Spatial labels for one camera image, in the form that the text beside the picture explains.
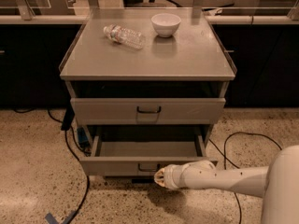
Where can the blue power adapter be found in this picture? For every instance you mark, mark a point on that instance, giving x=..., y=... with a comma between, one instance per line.
x=82, y=138

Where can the blue tape on floor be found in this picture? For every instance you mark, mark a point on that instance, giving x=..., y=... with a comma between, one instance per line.
x=51, y=219

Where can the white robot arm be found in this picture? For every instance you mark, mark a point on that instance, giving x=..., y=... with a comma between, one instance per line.
x=276, y=184

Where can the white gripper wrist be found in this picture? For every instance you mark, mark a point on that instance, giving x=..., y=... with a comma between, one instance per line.
x=168, y=177

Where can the white ceramic bowl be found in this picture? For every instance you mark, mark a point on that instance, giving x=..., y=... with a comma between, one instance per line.
x=165, y=24

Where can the white counter rail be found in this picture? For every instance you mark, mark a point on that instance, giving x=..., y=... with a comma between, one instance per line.
x=226, y=20

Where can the clear plastic water bottle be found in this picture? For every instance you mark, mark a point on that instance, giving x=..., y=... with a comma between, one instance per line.
x=128, y=37

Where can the grey drawer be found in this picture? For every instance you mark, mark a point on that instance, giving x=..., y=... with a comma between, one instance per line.
x=132, y=159
x=137, y=111

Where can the grey drawer cabinet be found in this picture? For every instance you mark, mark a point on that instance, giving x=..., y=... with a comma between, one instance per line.
x=189, y=64

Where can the grey top drawer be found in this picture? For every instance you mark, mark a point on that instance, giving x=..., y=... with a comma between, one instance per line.
x=137, y=111

